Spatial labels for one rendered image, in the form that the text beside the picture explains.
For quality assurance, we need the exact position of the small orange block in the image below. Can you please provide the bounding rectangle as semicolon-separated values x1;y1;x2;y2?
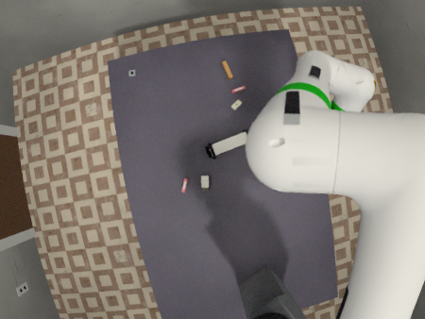
222;61;233;80

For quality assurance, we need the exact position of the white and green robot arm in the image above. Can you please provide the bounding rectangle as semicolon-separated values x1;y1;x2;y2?
246;50;425;319

